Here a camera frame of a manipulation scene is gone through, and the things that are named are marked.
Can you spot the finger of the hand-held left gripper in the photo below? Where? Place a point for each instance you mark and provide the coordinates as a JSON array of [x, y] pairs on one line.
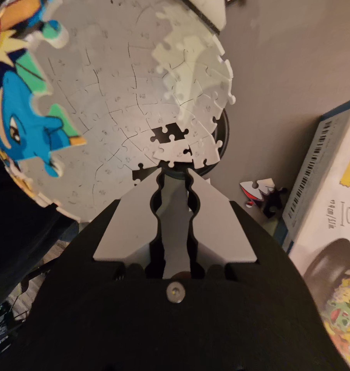
[[208, 11]]

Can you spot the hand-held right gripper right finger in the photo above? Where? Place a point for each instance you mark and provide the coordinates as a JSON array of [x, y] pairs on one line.
[[224, 234]]

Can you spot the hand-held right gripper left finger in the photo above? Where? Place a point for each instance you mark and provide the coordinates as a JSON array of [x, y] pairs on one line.
[[128, 234]]

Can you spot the white puzzle piece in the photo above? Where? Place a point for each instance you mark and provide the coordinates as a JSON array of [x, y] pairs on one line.
[[172, 152]]

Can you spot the black ball stand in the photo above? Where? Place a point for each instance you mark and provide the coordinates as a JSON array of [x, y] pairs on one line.
[[223, 133]]

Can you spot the colourful puzzle ball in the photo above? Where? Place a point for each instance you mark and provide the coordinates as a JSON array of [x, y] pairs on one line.
[[105, 87]]

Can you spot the black red puzzle piece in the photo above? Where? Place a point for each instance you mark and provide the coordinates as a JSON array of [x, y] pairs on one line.
[[256, 191]]

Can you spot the blue puzzle box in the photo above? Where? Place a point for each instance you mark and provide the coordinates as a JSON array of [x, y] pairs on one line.
[[331, 203]]

